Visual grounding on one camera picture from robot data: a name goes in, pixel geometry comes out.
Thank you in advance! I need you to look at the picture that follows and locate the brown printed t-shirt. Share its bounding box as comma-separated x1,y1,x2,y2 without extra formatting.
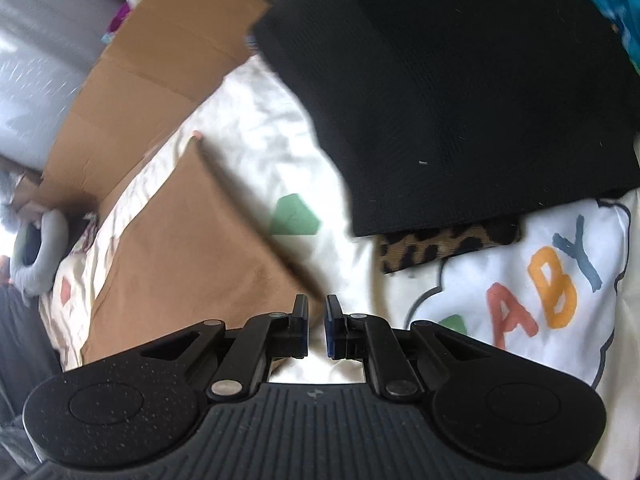
80,142,328,366

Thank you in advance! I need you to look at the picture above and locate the purple white detergent bag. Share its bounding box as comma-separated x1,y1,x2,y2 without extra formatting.
100,0,146,46

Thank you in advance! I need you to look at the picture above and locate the grey neck pillow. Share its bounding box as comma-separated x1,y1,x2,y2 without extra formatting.
10,209,70,297

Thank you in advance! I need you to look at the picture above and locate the black folded garment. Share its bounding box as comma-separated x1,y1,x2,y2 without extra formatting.
249,0,640,238

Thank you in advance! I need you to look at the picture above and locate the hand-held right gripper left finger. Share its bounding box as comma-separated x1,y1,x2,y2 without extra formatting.
141,294,308,402

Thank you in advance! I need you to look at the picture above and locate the cream bear print blanket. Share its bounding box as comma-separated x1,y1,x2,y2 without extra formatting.
37,52,640,466

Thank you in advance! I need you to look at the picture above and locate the leopard print cloth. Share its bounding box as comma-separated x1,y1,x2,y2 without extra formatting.
377,215,523,276

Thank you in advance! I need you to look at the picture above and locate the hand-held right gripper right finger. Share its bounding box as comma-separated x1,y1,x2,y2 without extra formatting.
324,294,488,402

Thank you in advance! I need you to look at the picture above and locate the grey plastic-wrapped mattress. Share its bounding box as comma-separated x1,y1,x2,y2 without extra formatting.
0,0,128,171

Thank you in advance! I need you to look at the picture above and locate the flat brown cardboard sheet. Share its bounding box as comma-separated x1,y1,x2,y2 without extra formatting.
10,0,321,211

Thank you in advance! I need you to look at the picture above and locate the dark grey pillow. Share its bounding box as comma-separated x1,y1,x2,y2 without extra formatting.
0,285,63,411

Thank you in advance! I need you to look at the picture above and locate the floral patterned cloth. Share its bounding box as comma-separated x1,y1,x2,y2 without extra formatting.
75,212,101,251

